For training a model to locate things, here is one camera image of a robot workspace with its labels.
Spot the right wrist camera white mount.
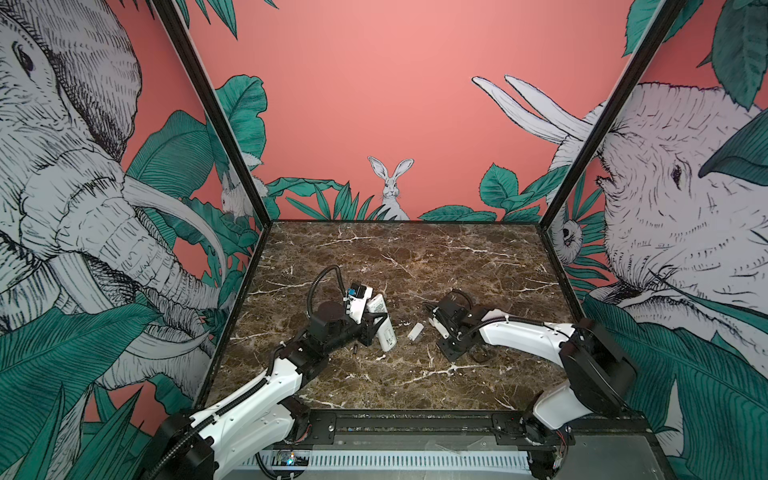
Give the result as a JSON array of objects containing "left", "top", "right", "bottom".
[{"left": 428, "top": 316, "right": 450, "bottom": 339}]

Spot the left black frame post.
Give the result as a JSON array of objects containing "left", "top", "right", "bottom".
[{"left": 152, "top": 0, "right": 272, "bottom": 229}]

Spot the white vented cable duct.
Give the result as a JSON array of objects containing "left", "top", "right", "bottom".
[{"left": 239, "top": 450, "right": 531, "bottom": 474}]

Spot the white battery cover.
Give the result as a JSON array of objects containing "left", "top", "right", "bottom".
[{"left": 407, "top": 323, "right": 424, "bottom": 341}]

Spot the black left camera cable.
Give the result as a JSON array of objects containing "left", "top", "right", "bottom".
[{"left": 305, "top": 263, "right": 349, "bottom": 319}]

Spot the black frame post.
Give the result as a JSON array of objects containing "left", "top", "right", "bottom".
[
  {"left": 152, "top": 0, "right": 272, "bottom": 229},
  {"left": 538, "top": 0, "right": 686, "bottom": 230}
]

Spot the white remote control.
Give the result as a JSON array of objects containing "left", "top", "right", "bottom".
[{"left": 366, "top": 294, "right": 397, "bottom": 352}]

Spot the right black frame post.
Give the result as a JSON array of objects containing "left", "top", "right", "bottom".
[{"left": 538, "top": 0, "right": 686, "bottom": 230}]

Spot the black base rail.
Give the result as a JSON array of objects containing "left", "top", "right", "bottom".
[{"left": 296, "top": 409, "right": 651, "bottom": 450}]

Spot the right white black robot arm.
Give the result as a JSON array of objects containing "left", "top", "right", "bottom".
[{"left": 423, "top": 290, "right": 638, "bottom": 445}]

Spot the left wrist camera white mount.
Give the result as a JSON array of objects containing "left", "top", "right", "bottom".
[{"left": 345, "top": 283, "right": 373, "bottom": 324}]

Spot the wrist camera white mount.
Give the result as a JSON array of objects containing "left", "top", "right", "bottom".
[
  {"left": 428, "top": 316, "right": 450, "bottom": 339},
  {"left": 345, "top": 283, "right": 373, "bottom": 324}
]

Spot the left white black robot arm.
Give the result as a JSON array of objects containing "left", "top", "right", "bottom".
[{"left": 134, "top": 295, "right": 389, "bottom": 479}]

